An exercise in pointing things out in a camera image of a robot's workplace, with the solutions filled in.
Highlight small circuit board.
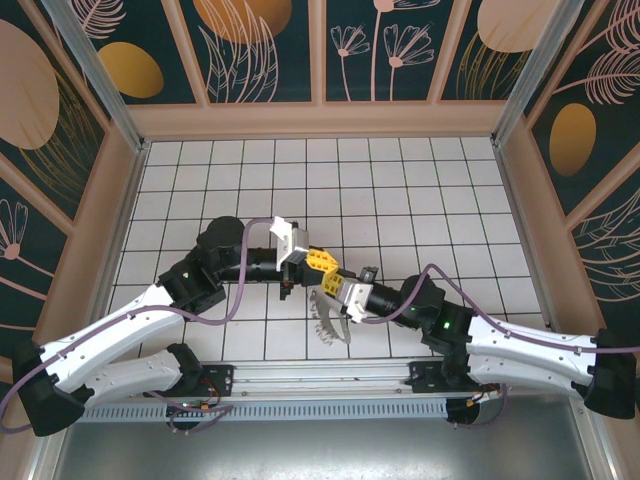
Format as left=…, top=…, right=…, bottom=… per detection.
left=167, top=399, right=214, bottom=416

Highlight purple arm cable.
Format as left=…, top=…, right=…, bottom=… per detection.
left=0, top=217, right=279, bottom=436
left=360, top=264, right=640, bottom=431

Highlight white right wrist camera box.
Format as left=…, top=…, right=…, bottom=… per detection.
left=337, top=278, right=374, bottom=324

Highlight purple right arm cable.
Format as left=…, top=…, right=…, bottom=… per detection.
left=360, top=264, right=640, bottom=431

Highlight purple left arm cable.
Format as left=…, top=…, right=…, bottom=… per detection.
left=0, top=217, right=279, bottom=436

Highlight aluminium frame bar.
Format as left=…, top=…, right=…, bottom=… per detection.
left=569, top=399, right=619, bottom=480
left=27, top=434, right=69, bottom=480

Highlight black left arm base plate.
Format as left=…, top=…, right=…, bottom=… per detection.
left=143, top=364, right=236, bottom=399

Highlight grey slotted cable duct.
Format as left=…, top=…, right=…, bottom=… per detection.
left=82, top=397, right=449, bottom=421

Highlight aluminium mounting rail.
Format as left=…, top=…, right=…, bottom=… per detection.
left=49, top=354, right=594, bottom=401

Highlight aluminium corner post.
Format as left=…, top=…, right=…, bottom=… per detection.
left=39, top=0, right=151, bottom=154
left=489, top=0, right=586, bottom=146

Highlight black semicircular bracket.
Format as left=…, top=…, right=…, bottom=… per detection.
left=446, top=399, right=482, bottom=427
left=166, top=407, right=201, bottom=432

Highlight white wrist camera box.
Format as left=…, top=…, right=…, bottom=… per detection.
left=268, top=215, right=311, bottom=269
left=337, top=278, right=374, bottom=324

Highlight grey metal sheet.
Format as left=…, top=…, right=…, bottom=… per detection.
left=52, top=417, right=599, bottom=480

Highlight white connector with wires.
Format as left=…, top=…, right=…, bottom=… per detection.
left=467, top=382, right=501, bottom=407

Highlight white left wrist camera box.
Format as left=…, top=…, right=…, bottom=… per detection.
left=268, top=215, right=311, bottom=269

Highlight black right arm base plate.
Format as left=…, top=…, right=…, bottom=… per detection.
left=408, top=360, right=501, bottom=396

